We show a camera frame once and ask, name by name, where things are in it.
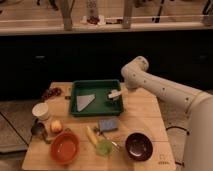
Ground green plastic tray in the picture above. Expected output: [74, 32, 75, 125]
[69, 79, 124, 117]

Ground green cup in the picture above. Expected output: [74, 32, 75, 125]
[96, 139, 112, 156]

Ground metal measuring cup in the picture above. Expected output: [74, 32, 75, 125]
[31, 120, 47, 140]

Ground dark red grapes bunch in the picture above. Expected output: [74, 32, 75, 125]
[42, 87, 62, 101]

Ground blue sponge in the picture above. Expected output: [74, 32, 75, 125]
[98, 118, 118, 132]

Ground white paper cup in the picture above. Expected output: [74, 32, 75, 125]
[32, 103, 49, 120]

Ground black power cable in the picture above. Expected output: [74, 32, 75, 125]
[165, 124, 189, 168]

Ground grey triangular cloth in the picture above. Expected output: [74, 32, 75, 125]
[77, 94, 95, 112]

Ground metal spoon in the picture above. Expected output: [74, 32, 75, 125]
[93, 127, 121, 150]

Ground dark purple bowl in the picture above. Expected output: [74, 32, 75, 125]
[125, 132, 153, 161]

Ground orange bowl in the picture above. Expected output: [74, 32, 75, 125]
[50, 131, 79, 165]

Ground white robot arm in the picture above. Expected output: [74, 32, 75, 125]
[121, 56, 213, 171]

